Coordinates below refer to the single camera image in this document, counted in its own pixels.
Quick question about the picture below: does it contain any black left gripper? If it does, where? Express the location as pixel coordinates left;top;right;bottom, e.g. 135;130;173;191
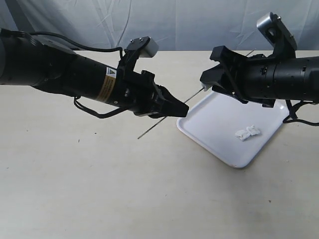
111;70;189;119

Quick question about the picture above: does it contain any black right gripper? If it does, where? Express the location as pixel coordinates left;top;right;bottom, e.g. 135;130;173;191
200;45;275;108

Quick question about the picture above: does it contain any white marshmallow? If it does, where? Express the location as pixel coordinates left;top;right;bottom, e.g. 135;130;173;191
246;125;261;136
235;129;251;141
202;84;211;92

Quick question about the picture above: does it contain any thin metal skewer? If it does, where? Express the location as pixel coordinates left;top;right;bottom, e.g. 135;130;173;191
137;49;256;140

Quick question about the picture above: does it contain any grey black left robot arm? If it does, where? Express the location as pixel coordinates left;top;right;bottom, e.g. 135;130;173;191
0;28;189;119

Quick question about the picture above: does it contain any grey-blue backdrop curtain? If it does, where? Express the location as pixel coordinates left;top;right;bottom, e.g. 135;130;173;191
0;0;319;51

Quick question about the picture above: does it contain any white plastic tray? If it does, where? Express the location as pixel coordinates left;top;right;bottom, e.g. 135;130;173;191
176;92;289;168

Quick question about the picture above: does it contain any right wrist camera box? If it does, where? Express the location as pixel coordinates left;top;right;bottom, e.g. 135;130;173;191
256;12;297;60

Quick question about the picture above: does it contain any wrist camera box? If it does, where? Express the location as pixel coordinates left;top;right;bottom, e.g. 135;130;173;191
126;36;159;58
256;12;297;60

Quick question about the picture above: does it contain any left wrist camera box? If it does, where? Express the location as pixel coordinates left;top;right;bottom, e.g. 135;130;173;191
126;36;159;58

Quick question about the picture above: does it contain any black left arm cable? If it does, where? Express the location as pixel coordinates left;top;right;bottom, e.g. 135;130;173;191
29;31;130;120

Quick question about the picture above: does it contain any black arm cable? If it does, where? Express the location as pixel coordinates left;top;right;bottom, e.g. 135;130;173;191
283;99;319;126
29;31;130;120

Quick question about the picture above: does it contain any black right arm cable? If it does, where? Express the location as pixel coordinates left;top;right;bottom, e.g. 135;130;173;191
283;99;319;126

